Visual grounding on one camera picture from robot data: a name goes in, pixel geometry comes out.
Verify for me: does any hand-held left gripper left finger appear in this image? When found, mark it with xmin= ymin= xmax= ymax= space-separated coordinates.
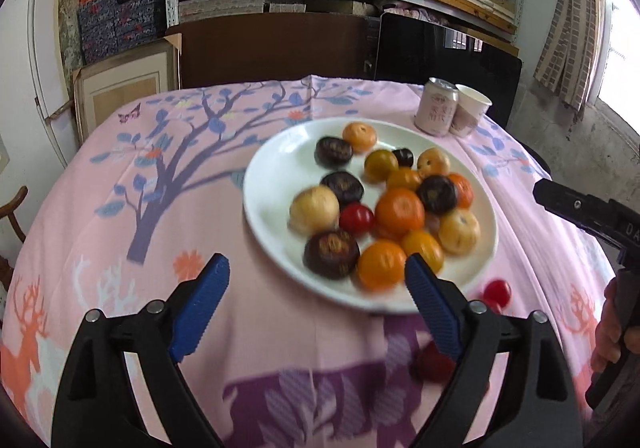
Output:
xmin=50 ymin=253 xmax=231 ymax=448

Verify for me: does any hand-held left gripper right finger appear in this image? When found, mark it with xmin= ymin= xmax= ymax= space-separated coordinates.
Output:
xmin=404 ymin=252 xmax=585 ymax=448

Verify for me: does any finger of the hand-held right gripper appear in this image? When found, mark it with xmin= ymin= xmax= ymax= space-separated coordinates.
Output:
xmin=532 ymin=178 xmax=621 ymax=241

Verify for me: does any dark red plum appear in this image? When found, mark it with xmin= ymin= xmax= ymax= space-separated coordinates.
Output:
xmin=411 ymin=340 xmax=457 ymax=384

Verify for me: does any yellow orange tomato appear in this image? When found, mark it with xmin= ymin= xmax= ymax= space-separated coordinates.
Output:
xmin=401 ymin=229 xmax=445 ymax=274

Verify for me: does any red cherry tomato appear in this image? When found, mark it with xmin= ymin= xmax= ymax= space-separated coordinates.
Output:
xmin=339 ymin=203 xmax=376 ymax=236
xmin=482 ymin=279 xmax=512 ymax=308

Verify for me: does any dark purple mangosteen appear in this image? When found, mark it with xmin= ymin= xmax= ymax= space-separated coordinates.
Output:
xmin=314 ymin=137 xmax=354 ymax=168
xmin=416 ymin=175 xmax=459 ymax=215
xmin=320 ymin=171 xmax=365 ymax=206
xmin=303 ymin=229 xmax=361 ymax=279

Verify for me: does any large pale yellow pepino melon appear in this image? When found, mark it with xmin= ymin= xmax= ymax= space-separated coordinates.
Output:
xmin=289 ymin=185 xmax=341 ymax=235

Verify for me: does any greenish orange tangerine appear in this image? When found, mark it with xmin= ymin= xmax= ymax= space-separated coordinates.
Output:
xmin=363 ymin=149 xmax=399 ymax=181

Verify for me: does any white plate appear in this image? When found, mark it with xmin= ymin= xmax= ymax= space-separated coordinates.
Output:
xmin=242 ymin=117 xmax=500 ymax=314

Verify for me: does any person's right hand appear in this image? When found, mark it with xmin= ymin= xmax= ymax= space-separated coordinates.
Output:
xmin=591 ymin=278 xmax=628 ymax=374

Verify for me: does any printed paper cup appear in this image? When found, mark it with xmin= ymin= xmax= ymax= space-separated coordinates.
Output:
xmin=449 ymin=85 xmax=493 ymax=138

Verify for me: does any pink deer print tablecloth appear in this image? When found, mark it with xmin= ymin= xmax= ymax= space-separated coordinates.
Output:
xmin=0 ymin=75 xmax=618 ymax=448

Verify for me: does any silver drink can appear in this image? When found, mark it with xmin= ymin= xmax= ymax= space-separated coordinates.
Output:
xmin=414 ymin=77 xmax=459 ymax=136

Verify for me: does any bright window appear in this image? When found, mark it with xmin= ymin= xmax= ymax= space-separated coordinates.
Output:
xmin=595 ymin=0 xmax=640 ymax=114

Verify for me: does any checked curtain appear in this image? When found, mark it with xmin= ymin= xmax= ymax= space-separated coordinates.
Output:
xmin=532 ymin=0 xmax=613 ymax=114

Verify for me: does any wooden chair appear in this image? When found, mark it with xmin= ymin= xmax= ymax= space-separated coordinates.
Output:
xmin=0 ymin=185 xmax=29 ymax=289

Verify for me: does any black glass panel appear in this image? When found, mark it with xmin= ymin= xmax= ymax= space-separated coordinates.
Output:
xmin=374 ymin=12 xmax=523 ymax=129

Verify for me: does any pink cloth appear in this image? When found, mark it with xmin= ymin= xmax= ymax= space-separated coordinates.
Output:
xmin=382 ymin=1 xmax=451 ymax=24

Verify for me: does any brown wooden board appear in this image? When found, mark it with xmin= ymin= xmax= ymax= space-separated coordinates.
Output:
xmin=165 ymin=12 xmax=381 ymax=90

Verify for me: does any pile of blue patterned boxes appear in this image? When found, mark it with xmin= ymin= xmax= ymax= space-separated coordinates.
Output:
xmin=77 ymin=0 xmax=168 ymax=64

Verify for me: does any white board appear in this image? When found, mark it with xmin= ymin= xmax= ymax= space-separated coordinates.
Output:
xmin=27 ymin=0 xmax=71 ymax=164

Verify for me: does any marbled stone board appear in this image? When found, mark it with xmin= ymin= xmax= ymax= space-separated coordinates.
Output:
xmin=57 ymin=0 xmax=83 ymax=74

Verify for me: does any wooden picture frame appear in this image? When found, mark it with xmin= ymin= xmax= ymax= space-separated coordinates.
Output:
xmin=72 ymin=38 xmax=182 ymax=141

